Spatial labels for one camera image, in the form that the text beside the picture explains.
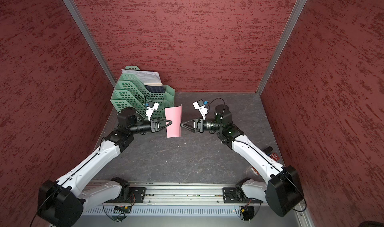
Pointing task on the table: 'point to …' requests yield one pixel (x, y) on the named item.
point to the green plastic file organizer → (130, 92)
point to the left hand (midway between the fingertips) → (170, 126)
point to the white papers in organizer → (148, 78)
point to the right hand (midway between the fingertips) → (182, 128)
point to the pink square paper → (174, 114)
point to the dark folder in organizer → (155, 89)
